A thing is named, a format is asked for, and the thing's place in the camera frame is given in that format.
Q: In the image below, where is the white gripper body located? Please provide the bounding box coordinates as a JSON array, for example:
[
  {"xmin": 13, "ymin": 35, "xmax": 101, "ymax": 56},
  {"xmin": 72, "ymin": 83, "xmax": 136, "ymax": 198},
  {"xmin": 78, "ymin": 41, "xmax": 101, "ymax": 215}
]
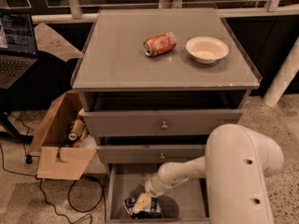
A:
[{"xmin": 145, "ymin": 175, "xmax": 164, "ymax": 198}]

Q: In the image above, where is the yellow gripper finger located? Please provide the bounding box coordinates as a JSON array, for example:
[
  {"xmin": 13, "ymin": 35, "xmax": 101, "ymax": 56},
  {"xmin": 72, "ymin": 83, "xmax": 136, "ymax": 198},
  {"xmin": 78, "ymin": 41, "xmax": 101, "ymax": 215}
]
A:
[{"xmin": 133, "ymin": 192, "xmax": 151, "ymax": 214}]

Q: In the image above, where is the blue chip bag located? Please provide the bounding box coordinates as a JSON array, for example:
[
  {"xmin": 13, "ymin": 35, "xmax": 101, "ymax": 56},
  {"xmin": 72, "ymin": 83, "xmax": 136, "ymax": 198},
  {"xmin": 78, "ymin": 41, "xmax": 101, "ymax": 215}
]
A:
[{"xmin": 123, "ymin": 198, "xmax": 164, "ymax": 219}]

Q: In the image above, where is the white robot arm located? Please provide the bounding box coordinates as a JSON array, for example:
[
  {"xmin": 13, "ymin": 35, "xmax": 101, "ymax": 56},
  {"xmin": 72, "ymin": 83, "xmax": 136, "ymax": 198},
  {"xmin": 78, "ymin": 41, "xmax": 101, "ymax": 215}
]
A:
[{"xmin": 133, "ymin": 124, "xmax": 284, "ymax": 224}]

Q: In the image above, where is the grey bottom drawer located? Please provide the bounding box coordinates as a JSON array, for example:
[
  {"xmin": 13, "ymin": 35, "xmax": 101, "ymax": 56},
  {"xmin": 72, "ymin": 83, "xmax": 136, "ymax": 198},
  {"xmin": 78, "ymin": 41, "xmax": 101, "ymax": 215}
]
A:
[{"xmin": 106, "ymin": 163, "xmax": 209, "ymax": 224}]

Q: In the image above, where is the grey drawer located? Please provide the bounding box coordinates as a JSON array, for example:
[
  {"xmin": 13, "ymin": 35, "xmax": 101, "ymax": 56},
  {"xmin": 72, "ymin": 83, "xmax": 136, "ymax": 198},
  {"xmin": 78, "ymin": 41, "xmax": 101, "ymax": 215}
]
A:
[
  {"xmin": 96, "ymin": 145, "xmax": 206, "ymax": 163},
  {"xmin": 106, "ymin": 163, "xmax": 209, "ymax": 224},
  {"xmin": 83, "ymin": 109, "xmax": 242, "ymax": 137}
]

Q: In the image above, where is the grey middle drawer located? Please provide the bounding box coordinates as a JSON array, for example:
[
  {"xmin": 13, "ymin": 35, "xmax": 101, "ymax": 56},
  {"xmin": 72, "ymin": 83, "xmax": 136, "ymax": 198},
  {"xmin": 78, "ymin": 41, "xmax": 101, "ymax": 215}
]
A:
[{"xmin": 96, "ymin": 145, "xmax": 206, "ymax": 163}]

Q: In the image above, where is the grey top drawer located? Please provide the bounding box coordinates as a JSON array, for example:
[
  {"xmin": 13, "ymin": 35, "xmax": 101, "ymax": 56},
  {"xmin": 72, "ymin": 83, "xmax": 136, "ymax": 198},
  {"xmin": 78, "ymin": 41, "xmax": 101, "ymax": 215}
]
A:
[{"xmin": 83, "ymin": 109, "xmax": 242, "ymax": 137}]

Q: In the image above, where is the grey drawer cabinet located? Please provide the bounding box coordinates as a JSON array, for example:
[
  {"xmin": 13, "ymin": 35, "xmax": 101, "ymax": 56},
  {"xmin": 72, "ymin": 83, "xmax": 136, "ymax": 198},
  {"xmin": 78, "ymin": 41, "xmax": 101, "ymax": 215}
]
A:
[{"xmin": 70, "ymin": 8, "xmax": 263, "ymax": 224}]

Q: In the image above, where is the yellow bottle in box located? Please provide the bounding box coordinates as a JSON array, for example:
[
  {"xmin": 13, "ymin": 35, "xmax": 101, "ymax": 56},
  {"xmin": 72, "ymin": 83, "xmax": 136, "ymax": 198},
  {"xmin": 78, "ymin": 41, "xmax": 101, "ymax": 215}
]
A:
[{"xmin": 68, "ymin": 119, "xmax": 85, "ymax": 141}]

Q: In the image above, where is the cardboard box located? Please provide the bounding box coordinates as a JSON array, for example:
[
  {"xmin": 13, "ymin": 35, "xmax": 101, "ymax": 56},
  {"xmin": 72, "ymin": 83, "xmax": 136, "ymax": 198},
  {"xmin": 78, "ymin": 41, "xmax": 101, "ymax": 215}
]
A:
[{"xmin": 27, "ymin": 91, "xmax": 95, "ymax": 180}]

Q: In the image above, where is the crushed orange soda can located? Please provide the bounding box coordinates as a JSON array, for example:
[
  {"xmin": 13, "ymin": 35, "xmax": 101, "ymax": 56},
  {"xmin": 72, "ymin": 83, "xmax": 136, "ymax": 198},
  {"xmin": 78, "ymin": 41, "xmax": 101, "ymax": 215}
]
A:
[{"xmin": 143, "ymin": 32, "xmax": 177, "ymax": 57}]

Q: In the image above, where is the white paper bowl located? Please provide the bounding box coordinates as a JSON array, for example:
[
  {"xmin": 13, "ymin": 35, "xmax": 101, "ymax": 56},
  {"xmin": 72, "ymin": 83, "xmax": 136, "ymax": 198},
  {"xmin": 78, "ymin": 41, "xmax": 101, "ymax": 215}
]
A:
[{"xmin": 186, "ymin": 36, "xmax": 229, "ymax": 64}]

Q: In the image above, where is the black desk leg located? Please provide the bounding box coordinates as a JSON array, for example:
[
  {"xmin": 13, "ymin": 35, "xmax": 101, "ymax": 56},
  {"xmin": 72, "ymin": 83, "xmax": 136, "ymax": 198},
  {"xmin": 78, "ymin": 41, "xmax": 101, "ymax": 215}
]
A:
[{"xmin": 0, "ymin": 110, "xmax": 33, "ymax": 144}]

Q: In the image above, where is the open laptop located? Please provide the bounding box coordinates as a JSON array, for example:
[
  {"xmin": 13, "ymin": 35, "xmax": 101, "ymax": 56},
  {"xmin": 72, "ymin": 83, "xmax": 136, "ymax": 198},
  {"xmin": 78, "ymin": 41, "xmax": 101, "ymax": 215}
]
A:
[{"xmin": 0, "ymin": 9, "xmax": 37, "ymax": 89}]

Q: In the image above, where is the black floor cable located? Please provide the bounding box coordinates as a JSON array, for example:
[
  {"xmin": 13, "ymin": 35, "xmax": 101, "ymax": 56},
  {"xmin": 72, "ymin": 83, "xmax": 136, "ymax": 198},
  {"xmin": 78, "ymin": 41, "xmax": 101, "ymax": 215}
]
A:
[{"xmin": 0, "ymin": 113, "xmax": 107, "ymax": 224}]

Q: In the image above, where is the white pipe rail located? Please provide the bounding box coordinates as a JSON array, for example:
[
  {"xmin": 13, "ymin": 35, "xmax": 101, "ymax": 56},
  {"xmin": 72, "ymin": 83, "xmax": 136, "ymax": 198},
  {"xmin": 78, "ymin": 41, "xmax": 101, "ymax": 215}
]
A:
[{"xmin": 32, "ymin": 4, "xmax": 299, "ymax": 24}]

